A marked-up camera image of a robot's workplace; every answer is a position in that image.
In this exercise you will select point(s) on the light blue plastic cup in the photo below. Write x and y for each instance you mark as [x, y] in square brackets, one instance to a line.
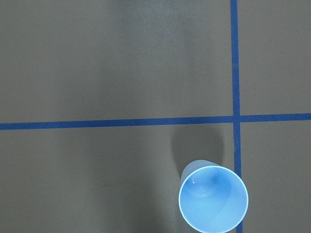
[212, 198]

